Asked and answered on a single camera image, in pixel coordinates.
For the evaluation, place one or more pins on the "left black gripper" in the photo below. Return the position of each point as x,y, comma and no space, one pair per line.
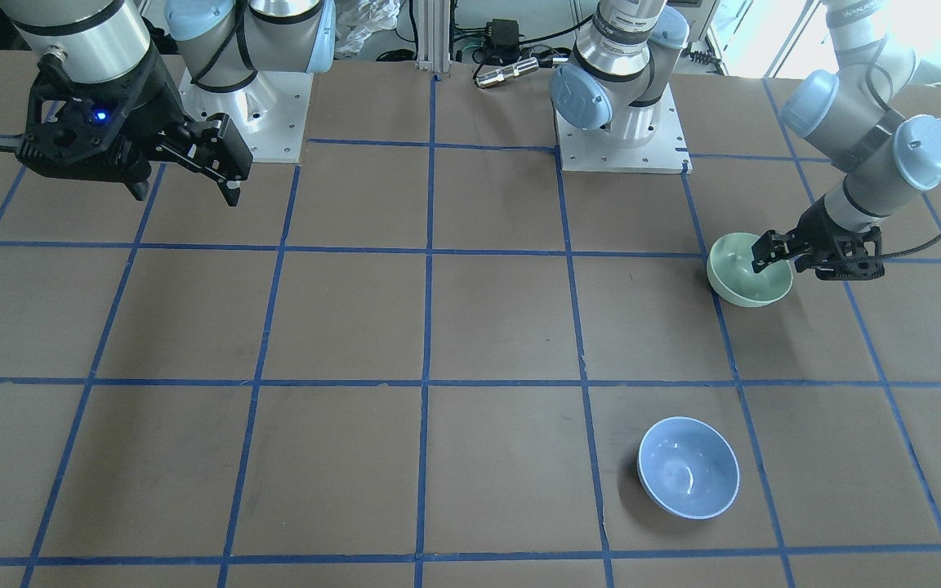
818,224

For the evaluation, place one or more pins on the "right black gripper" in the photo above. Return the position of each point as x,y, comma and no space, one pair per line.
158,100

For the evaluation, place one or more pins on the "green bowl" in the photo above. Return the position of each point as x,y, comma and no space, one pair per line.
730,273

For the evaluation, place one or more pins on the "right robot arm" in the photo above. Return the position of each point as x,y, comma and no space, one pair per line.
225,44

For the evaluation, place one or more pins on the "blue bowl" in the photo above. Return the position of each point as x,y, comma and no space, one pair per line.
688,468

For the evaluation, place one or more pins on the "black power adapter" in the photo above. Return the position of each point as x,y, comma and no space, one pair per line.
501,34

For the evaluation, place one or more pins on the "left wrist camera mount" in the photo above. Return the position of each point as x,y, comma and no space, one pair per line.
847,256

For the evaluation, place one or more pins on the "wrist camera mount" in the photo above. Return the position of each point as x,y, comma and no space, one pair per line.
847,256
75,133

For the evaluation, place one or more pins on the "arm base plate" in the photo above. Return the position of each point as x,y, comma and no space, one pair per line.
647,139
270,113

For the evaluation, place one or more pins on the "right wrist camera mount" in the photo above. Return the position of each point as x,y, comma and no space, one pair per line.
75,133

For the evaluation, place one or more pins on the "aluminium frame post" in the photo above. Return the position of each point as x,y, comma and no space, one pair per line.
433,35

